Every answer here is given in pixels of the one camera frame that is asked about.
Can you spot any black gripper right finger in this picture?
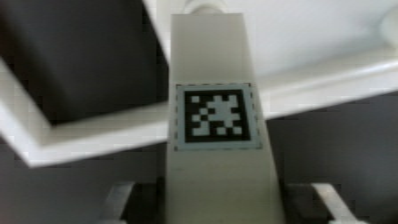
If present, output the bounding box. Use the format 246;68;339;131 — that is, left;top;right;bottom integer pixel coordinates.
282;183;369;224

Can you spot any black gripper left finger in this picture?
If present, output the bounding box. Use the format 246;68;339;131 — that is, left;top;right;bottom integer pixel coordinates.
95;182;163;224

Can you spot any white square desk top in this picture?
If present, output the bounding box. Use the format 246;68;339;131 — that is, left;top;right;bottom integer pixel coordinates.
140;0;398;119

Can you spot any white U-shaped obstacle fence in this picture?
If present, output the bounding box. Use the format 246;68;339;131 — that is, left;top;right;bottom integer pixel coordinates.
0;59;168;167

